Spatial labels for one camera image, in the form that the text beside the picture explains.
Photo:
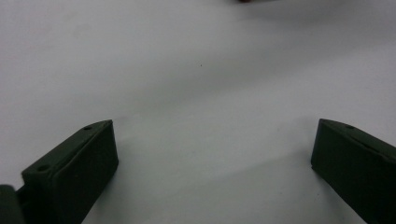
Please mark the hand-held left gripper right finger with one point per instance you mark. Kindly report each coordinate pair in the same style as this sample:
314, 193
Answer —
358, 168

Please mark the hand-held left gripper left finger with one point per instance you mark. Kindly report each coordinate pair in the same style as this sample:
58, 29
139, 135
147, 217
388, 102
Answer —
71, 174

